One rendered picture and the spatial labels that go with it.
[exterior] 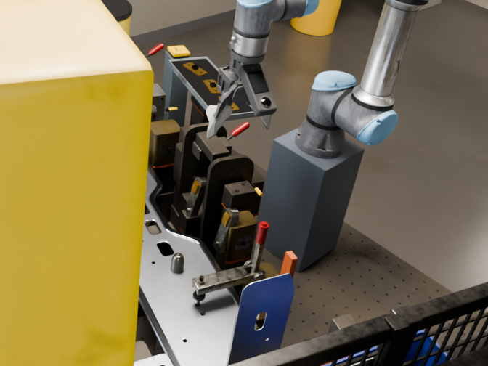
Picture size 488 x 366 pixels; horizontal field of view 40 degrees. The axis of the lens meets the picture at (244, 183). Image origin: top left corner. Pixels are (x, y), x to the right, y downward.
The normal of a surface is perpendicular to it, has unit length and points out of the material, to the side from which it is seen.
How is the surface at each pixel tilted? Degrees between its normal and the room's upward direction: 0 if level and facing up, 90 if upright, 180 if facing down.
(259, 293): 90
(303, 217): 90
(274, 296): 90
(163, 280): 0
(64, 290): 90
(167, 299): 0
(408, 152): 0
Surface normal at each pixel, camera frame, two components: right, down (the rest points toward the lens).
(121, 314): 0.45, 0.57
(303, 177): -0.68, 0.35
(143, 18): 0.72, 0.49
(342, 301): 0.14, -0.80
